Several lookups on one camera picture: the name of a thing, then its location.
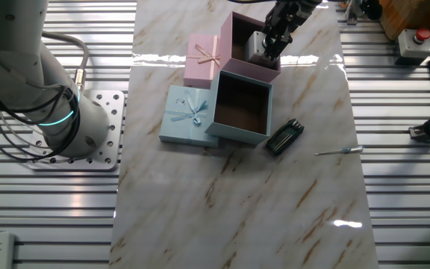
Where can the pink gift lid with bow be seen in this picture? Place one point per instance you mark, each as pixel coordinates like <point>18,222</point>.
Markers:
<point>199,71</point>

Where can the grey green push-button box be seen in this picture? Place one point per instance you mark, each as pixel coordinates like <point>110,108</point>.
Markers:
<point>253,50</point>

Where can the grey metal clamp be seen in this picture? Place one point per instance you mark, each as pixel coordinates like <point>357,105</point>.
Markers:
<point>352,15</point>

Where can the open pink gift box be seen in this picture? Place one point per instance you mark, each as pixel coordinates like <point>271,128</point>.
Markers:
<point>237,69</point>

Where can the small thin screwdriver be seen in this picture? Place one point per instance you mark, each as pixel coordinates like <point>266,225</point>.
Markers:
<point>349,149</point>

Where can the red emergency stop box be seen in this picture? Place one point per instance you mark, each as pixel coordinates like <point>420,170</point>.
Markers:
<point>416,45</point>

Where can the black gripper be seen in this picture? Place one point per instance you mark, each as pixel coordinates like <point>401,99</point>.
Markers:
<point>291,16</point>

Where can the open blue gift box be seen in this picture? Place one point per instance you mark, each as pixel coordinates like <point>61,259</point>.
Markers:
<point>237,136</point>

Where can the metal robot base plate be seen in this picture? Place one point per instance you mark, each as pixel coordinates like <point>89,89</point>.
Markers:
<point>114,123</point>

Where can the blue gift lid with bow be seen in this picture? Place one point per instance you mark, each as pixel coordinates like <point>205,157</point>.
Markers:
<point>181,127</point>

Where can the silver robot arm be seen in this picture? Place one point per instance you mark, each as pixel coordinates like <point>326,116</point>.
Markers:
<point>13,74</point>

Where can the brown cardboard box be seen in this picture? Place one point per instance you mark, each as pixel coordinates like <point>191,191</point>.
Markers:
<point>413,15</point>

